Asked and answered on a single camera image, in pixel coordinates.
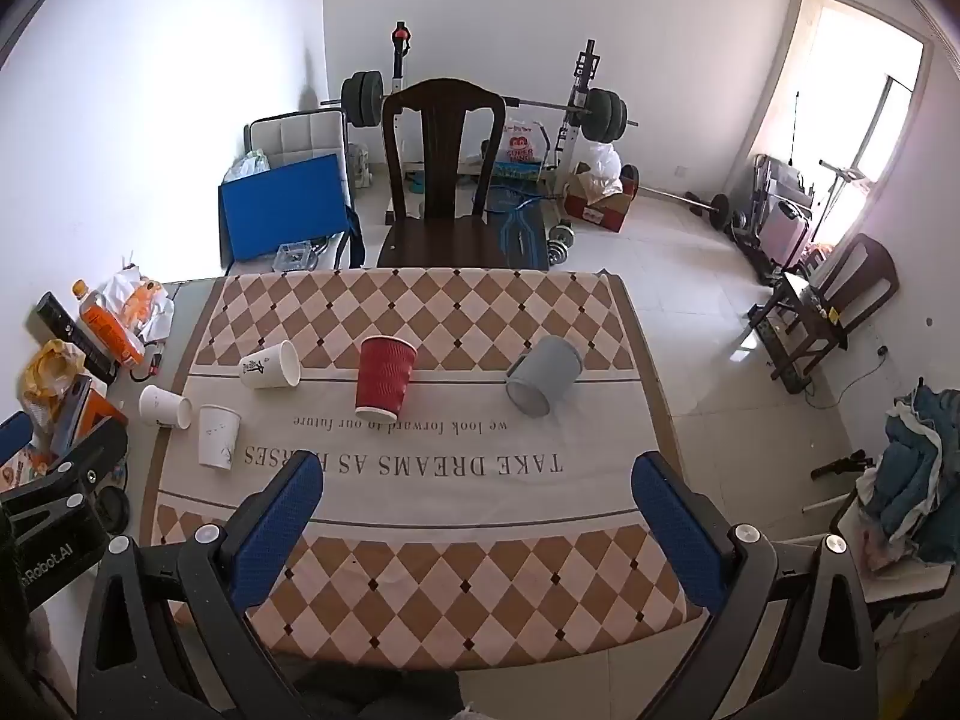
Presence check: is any metal dumbbell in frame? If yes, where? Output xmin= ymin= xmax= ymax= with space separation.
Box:
xmin=547 ymin=221 xmax=578 ymax=267

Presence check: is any dark wooden chair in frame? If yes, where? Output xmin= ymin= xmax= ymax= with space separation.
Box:
xmin=375 ymin=79 xmax=548 ymax=271

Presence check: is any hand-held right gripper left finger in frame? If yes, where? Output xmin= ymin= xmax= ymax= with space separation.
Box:
xmin=77 ymin=454 xmax=325 ymax=720

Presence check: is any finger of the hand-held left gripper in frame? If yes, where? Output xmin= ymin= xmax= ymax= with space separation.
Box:
xmin=0 ymin=420 xmax=130 ymax=522
xmin=0 ymin=411 xmax=35 ymax=467

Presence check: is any long black box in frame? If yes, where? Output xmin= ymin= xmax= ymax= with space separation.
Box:
xmin=28 ymin=291 xmax=119 ymax=385

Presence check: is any black round disc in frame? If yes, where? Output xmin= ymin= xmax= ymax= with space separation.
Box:
xmin=97 ymin=485 xmax=131 ymax=538

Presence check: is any orange drink bottle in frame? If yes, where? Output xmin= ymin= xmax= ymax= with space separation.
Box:
xmin=73 ymin=280 xmax=145 ymax=368

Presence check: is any blue board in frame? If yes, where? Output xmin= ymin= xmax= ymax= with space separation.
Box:
xmin=219 ymin=154 xmax=355 ymax=265

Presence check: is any dark wooden armchair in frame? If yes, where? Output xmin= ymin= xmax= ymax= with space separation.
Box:
xmin=750 ymin=232 xmax=901 ymax=395

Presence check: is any orange box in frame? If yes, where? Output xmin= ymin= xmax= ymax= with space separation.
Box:
xmin=51 ymin=375 xmax=130 ymax=460

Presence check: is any thin barbell with small plates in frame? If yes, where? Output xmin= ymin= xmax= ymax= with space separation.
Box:
xmin=622 ymin=165 xmax=734 ymax=232

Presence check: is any white bag with oranges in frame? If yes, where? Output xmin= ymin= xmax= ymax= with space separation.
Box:
xmin=103 ymin=261 xmax=178 ymax=344

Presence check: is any bright window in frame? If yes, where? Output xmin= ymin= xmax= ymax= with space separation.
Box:
xmin=748 ymin=0 xmax=932 ymax=241

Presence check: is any pile of clothes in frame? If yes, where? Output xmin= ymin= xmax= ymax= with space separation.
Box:
xmin=857 ymin=382 xmax=960 ymax=565

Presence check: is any yellow plastic bag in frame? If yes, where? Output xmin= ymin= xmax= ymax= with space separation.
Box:
xmin=18 ymin=340 xmax=88 ymax=421

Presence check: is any black tool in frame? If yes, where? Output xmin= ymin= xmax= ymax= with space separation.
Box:
xmin=810 ymin=450 xmax=875 ymax=481

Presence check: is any red and white plastic bag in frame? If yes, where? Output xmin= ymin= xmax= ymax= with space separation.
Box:
xmin=495 ymin=120 xmax=548 ymax=166

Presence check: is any white side table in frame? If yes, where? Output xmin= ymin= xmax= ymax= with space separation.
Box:
xmin=829 ymin=487 xmax=960 ymax=612

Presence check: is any brown checkered tablecloth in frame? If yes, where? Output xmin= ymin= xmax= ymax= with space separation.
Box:
xmin=150 ymin=268 xmax=710 ymax=672

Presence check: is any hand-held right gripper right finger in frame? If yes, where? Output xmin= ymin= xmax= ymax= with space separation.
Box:
xmin=632 ymin=454 xmax=880 ymax=720

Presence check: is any red cardboard box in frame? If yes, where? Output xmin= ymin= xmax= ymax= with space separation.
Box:
xmin=564 ymin=172 xmax=636 ymax=233

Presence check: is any blue and black exercise bench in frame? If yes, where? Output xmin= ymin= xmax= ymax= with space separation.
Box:
xmin=484 ymin=180 xmax=550 ymax=271

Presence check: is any black barbell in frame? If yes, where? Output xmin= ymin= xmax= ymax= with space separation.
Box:
xmin=321 ymin=71 xmax=640 ymax=143

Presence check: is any red ribbed paper cup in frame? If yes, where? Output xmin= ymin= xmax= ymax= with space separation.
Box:
xmin=354 ymin=335 xmax=418 ymax=422

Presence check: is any pink suitcase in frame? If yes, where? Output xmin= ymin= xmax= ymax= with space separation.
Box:
xmin=761 ymin=199 xmax=816 ymax=272

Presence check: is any white paper cup black print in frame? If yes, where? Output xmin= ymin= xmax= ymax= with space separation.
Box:
xmin=238 ymin=340 xmax=302 ymax=391

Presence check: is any grey mug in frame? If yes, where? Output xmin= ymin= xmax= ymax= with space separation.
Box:
xmin=505 ymin=335 xmax=584 ymax=419

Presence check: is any white padded chair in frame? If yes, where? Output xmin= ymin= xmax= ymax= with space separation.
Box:
xmin=246 ymin=109 xmax=353 ymax=188

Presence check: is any white barbell rack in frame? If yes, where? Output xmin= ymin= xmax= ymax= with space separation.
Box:
xmin=382 ymin=19 xmax=605 ymax=227

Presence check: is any clear plastic box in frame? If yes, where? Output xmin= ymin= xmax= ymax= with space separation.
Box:
xmin=272 ymin=241 xmax=317 ymax=272

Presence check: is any white drying stand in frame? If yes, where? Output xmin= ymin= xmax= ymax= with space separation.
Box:
xmin=816 ymin=157 xmax=887 ymax=242

